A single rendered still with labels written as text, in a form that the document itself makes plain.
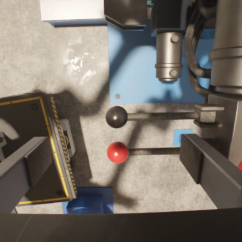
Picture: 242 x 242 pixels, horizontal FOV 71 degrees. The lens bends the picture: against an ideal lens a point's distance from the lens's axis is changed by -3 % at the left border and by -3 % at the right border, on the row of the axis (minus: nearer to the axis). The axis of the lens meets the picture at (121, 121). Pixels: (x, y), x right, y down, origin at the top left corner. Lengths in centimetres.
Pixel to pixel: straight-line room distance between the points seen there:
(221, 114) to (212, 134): 4
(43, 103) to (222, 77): 87
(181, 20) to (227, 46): 45
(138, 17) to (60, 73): 74
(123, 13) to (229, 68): 52
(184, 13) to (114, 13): 25
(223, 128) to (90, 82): 105
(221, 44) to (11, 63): 132
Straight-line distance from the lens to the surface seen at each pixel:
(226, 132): 30
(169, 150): 30
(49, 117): 102
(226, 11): 33
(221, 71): 32
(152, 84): 114
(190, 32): 59
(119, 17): 74
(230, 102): 29
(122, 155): 28
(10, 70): 145
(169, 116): 28
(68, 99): 130
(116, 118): 26
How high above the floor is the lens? 124
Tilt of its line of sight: 75 degrees down
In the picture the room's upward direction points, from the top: 177 degrees clockwise
